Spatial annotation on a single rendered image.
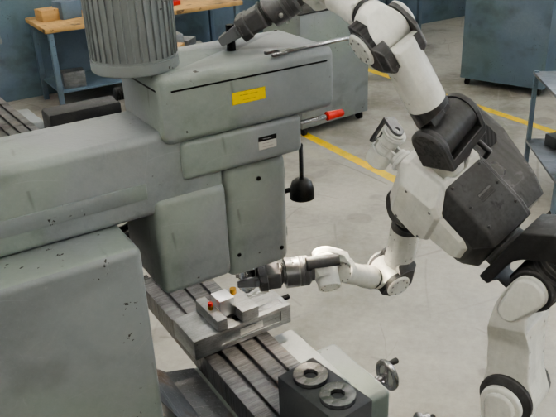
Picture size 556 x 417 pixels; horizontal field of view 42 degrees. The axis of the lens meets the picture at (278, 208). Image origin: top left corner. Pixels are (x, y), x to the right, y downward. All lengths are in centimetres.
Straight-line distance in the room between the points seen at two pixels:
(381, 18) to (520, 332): 83
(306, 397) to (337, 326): 219
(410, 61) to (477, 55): 646
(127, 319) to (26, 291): 24
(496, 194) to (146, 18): 90
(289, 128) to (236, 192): 21
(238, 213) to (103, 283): 42
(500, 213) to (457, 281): 266
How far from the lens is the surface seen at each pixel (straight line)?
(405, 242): 214
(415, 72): 158
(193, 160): 170
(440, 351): 386
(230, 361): 225
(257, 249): 192
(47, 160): 160
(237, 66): 169
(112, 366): 172
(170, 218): 173
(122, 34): 160
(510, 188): 182
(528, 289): 179
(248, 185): 182
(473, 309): 420
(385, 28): 157
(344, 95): 677
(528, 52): 781
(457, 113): 169
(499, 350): 197
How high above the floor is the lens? 231
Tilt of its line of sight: 26 degrees down
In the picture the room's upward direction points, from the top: 2 degrees counter-clockwise
